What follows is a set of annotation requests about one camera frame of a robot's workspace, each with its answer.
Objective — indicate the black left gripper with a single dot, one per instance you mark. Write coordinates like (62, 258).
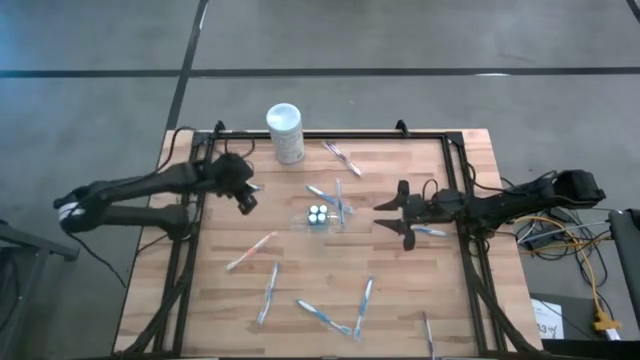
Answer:
(232, 175)

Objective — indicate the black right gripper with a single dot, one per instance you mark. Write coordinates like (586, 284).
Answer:
(435, 207)

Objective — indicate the teal mouthwash bottle white cap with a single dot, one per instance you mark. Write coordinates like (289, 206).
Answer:
(323, 208)
(314, 209)

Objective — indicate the pink toothbrush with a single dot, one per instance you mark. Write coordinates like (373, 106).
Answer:
(342, 159)

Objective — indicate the orange toothbrush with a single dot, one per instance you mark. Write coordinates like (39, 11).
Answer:
(250, 251)

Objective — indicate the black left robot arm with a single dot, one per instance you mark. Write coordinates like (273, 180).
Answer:
(140, 184)

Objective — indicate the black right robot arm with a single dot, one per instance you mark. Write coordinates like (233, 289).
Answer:
(510, 205)

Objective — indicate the white wipes canister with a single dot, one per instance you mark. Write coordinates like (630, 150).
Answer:
(285, 120)

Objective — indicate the clear acrylic organizer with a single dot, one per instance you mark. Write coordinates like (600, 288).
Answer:
(300, 227)

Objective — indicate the black power adapter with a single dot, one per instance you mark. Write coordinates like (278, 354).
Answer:
(561, 214)

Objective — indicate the white paper sheet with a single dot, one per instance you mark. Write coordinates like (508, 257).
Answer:
(547, 320)

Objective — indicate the grey metal stand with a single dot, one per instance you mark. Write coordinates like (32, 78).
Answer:
(30, 242)

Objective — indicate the black equipment box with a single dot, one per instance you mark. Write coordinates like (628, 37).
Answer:
(590, 350)

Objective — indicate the black case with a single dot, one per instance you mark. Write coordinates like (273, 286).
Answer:
(627, 260)

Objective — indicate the yellow power plug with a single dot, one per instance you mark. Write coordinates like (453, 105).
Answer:
(606, 322)

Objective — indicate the black aluminium rig frame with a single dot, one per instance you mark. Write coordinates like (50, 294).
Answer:
(350, 135)

